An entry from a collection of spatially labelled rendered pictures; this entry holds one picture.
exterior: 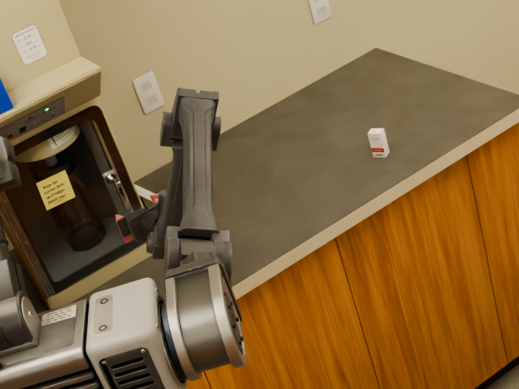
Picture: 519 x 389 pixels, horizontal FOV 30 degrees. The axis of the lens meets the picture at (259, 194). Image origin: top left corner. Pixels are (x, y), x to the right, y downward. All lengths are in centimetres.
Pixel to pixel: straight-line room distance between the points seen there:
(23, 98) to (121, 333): 99
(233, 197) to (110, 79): 50
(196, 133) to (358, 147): 107
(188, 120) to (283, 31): 138
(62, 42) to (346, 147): 88
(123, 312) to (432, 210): 146
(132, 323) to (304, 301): 123
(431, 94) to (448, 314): 64
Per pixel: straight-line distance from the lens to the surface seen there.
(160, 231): 205
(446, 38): 348
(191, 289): 136
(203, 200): 159
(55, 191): 235
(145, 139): 291
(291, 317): 249
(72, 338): 133
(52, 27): 226
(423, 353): 286
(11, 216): 233
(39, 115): 221
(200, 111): 173
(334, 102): 297
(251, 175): 272
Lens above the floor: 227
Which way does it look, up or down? 31 degrees down
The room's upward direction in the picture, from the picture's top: 19 degrees counter-clockwise
